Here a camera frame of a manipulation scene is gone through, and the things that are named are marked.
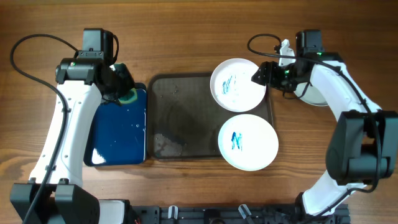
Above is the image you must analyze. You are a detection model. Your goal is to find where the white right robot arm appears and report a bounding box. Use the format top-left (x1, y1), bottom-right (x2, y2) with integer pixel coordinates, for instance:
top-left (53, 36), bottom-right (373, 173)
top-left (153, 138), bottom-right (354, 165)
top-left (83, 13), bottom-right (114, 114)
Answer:
top-left (251, 52), bottom-right (397, 220)

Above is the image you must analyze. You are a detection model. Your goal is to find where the white plate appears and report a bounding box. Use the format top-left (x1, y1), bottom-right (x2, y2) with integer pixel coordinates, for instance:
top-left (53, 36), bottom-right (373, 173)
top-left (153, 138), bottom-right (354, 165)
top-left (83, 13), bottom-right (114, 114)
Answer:
top-left (210, 58), bottom-right (267, 113)
top-left (218, 114), bottom-right (279, 171)

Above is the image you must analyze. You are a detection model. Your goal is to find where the green yellow sponge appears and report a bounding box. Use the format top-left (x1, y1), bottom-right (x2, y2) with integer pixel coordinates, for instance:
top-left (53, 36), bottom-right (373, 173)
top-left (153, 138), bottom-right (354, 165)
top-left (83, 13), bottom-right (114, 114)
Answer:
top-left (113, 64), bottom-right (137, 104)

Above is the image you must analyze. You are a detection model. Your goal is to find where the pale green plate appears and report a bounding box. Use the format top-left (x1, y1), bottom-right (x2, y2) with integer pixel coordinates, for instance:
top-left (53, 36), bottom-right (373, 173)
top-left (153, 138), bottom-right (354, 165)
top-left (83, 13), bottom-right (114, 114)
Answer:
top-left (294, 83), bottom-right (328, 106)

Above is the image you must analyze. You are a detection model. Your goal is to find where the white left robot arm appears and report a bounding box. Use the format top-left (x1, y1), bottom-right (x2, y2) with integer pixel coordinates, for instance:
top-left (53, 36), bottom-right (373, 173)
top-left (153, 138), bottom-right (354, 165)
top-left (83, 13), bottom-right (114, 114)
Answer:
top-left (10, 58), bottom-right (134, 223)

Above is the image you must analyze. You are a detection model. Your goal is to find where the blue water tray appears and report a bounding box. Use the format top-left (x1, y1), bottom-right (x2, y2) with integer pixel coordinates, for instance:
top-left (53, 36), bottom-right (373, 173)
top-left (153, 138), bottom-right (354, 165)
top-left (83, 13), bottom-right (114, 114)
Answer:
top-left (83, 83), bottom-right (147, 167)

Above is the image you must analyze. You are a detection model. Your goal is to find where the dark brown serving tray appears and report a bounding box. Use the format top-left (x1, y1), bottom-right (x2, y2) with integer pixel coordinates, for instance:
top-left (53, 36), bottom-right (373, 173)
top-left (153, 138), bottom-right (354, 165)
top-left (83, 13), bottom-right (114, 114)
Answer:
top-left (146, 72), bottom-right (274, 161)

